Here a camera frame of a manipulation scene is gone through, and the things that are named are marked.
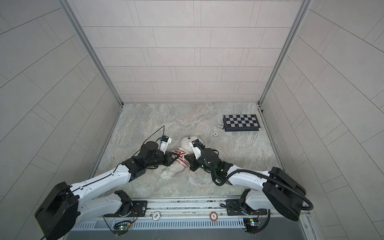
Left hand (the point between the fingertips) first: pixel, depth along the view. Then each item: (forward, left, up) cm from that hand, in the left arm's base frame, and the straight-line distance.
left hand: (182, 155), depth 78 cm
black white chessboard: (+28, -38, -8) cm, 48 cm away
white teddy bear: (-7, +3, 0) cm, 8 cm away
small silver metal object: (+25, -24, -10) cm, 36 cm away
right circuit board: (-29, -34, -10) cm, 46 cm away
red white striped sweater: (-3, 0, 0) cm, 3 cm away
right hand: (-2, -2, -1) cm, 3 cm away
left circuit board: (-31, +25, -9) cm, 41 cm away
